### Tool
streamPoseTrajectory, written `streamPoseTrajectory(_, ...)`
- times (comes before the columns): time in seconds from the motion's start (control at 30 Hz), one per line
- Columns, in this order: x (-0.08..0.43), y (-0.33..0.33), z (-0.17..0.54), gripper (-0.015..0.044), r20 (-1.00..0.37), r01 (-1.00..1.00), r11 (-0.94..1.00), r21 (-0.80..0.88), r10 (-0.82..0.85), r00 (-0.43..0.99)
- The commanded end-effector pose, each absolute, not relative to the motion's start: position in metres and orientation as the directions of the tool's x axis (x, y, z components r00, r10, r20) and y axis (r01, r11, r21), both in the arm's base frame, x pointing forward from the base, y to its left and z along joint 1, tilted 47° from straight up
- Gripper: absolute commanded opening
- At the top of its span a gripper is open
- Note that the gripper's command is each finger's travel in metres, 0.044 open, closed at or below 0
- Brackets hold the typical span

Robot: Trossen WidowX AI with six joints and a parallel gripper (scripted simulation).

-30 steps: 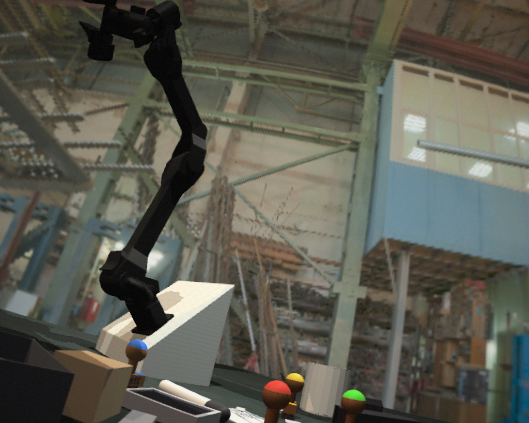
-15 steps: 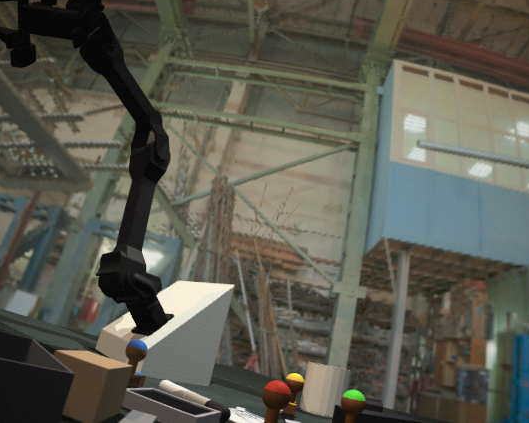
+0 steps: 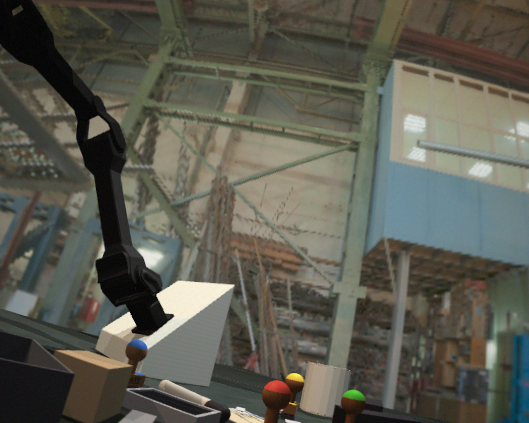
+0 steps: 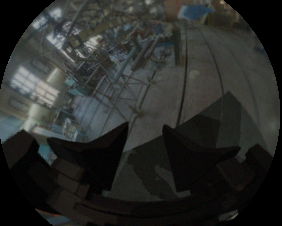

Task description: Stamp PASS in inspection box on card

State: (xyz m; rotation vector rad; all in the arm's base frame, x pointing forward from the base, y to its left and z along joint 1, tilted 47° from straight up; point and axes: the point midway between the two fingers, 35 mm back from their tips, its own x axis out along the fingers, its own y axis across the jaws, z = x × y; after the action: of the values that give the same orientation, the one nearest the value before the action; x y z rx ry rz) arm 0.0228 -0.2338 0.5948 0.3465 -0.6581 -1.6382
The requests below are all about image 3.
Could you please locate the brown cardboard box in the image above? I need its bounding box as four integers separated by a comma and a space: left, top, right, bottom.
53, 350, 133, 423

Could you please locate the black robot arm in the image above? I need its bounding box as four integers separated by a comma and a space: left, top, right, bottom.
0, 0, 175, 336

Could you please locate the brown stamp with yellow top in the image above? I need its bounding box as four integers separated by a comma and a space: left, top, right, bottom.
281, 373, 304, 421

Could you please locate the brown rubber stamp with blue-topped knob handle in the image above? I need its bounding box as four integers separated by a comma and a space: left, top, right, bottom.
125, 340, 148, 389

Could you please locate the brown wooden stamp with green top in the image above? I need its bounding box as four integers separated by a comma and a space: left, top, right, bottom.
341, 390, 366, 423

